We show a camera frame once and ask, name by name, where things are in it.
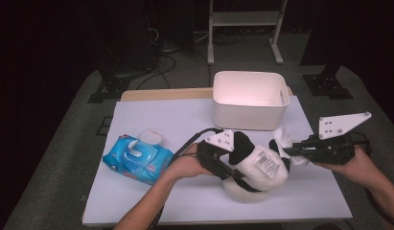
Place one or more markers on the panda plush toy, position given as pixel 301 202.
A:
pixel 249 179

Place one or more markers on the blue wet wipes pack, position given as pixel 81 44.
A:
pixel 121 159

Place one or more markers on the black stand base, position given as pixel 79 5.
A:
pixel 111 87
pixel 327 86

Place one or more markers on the white wet wipe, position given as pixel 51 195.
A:
pixel 282 139

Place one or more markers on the person's right hand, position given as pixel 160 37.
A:
pixel 360 172

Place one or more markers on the white metal stand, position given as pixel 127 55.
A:
pixel 245 18

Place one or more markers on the person's left hand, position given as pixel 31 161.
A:
pixel 185 164

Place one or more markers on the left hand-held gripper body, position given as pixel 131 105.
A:
pixel 207 159

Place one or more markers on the black floor frame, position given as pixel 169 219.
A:
pixel 103 134

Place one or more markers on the white storage bin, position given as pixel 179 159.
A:
pixel 249 118

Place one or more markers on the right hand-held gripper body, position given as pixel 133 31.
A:
pixel 332 151

